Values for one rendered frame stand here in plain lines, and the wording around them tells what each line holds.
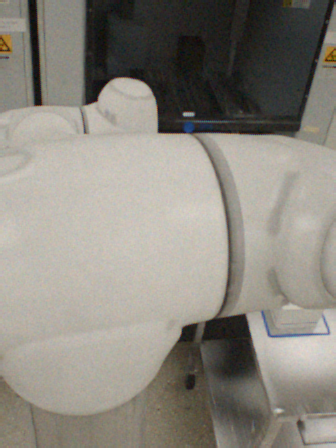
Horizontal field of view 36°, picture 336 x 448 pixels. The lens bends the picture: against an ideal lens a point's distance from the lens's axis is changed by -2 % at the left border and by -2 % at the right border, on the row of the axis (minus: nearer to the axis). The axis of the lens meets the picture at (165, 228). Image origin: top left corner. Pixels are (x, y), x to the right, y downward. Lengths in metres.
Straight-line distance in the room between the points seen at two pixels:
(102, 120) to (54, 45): 0.52
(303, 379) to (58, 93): 0.91
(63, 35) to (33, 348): 1.09
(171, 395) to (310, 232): 1.72
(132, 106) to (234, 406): 1.09
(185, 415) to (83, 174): 1.70
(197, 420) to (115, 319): 1.66
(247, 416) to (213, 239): 1.39
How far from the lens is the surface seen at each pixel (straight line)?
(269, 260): 0.33
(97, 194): 0.29
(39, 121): 0.82
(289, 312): 1.15
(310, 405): 1.09
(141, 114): 0.86
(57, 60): 1.37
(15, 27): 1.34
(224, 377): 1.73
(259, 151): 0.34
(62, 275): 0.29
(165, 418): 1.95
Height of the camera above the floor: 1.71
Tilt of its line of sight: 41 degrees down
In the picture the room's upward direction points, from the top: 7 degrees clockwise
